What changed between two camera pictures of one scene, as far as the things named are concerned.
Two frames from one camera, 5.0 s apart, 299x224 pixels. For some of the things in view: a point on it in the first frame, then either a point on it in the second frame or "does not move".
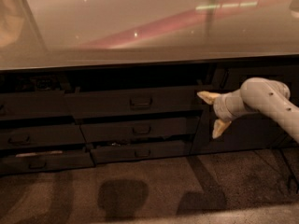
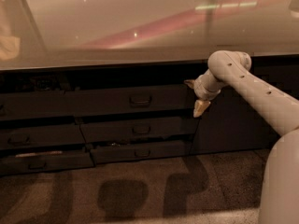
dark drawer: x=35 y=104 does not move
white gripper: x=222 y=108 → x=201 y=89
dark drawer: x=43 y=136 does not move
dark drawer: x=46 y=161 does not move
